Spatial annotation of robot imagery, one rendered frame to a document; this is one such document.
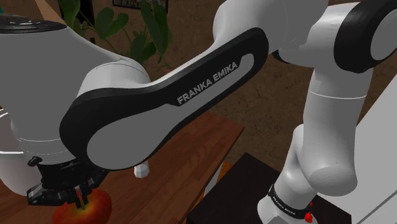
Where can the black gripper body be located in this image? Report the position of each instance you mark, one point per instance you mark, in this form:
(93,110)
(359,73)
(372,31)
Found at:
(65,173)

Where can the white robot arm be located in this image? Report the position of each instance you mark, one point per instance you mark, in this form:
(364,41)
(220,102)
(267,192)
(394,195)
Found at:
(328,130)

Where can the red apple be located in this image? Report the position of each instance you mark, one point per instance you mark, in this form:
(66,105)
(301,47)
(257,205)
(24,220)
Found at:
(97,206)

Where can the small white cup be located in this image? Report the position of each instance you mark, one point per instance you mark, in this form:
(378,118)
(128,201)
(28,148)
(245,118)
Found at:
(141,171)

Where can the brown wooden table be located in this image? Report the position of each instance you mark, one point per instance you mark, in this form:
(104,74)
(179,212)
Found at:
(186,152)

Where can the green leafy house plant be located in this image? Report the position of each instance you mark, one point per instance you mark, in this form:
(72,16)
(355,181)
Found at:
(155,28)

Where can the white cabinet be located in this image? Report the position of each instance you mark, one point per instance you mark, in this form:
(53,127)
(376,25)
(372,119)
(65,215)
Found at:
(378,155)

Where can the dark framed wall picture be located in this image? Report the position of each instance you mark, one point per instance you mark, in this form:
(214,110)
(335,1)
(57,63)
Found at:
(127,3)

